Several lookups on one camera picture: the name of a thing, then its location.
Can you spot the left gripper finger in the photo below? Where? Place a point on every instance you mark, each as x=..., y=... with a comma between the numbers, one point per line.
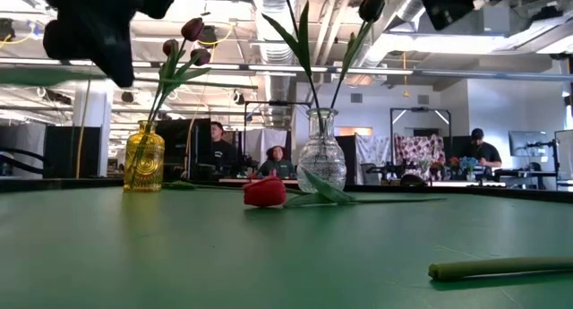
x=124, y=58
x=103, y=58

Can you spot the bright red artificial tulip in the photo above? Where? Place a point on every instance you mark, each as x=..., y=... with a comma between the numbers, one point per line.
x=492, y=268
x=264, y=192

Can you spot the yellow glass vase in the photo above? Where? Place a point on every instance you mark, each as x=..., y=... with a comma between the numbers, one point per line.
x=144, y=165

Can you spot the ribbed clear glass vase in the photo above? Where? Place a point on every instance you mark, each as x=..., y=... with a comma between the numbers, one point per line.
x=321, y=161

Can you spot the white building column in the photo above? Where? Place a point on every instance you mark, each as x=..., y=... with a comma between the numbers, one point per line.
x=96, y=121

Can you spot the black ceiling spotlight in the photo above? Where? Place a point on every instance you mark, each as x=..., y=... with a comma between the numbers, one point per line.
x=211, y=33

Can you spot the black partition panel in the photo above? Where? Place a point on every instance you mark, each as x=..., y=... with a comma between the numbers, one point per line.
x=62, y=150

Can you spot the large black screen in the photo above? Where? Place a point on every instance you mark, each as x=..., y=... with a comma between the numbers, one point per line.
x=183, y=143

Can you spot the long ceiling light strip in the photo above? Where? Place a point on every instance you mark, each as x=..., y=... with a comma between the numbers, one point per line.
x=233, y=67

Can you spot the grey fabric partition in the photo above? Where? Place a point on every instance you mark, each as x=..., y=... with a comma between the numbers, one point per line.
x=22, y=141

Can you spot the person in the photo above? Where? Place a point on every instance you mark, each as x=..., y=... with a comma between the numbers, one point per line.
x=485, y=152
x=276, y=165
x=222, y=152

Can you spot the pink floral patterned cloth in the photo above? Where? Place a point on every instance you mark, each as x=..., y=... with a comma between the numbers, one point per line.
x=416, y=148

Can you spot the grey computer monitor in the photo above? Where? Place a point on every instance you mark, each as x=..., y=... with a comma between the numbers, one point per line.
x=528, y=143

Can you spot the red flower bouquet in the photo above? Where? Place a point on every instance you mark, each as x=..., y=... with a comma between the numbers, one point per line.
x=453, y=161

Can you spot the blue flower bouquet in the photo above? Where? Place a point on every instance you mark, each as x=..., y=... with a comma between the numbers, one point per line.
x=467, y=163

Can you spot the white hanging sheet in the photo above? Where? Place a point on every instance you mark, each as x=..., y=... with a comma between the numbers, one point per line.
x=268, y=136

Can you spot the white draped cloth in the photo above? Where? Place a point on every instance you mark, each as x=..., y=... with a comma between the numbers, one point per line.
x=369, y=150

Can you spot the dark office desk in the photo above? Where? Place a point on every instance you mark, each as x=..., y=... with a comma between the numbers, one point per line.
x=524, y=172

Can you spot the white board panel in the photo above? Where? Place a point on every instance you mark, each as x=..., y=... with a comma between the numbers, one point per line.
x=566, y=154

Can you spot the grey office chair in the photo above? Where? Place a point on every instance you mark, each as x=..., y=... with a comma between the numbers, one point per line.
x=370, y=172

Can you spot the green table mat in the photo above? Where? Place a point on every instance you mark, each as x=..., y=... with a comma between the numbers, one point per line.
x=179, y=255

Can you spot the long slanted silver duct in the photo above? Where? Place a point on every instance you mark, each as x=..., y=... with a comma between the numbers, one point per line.
x=403, y=9

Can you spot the black metal stand frame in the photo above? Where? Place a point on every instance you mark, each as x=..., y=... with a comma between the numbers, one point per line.
x=421, y=109
x=277, y=103

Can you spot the black table frame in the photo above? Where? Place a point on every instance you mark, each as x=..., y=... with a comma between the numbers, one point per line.
x=53, y=184

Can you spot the wide silver ventilation duct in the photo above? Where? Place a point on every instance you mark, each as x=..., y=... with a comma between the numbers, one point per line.
x=268, y=54

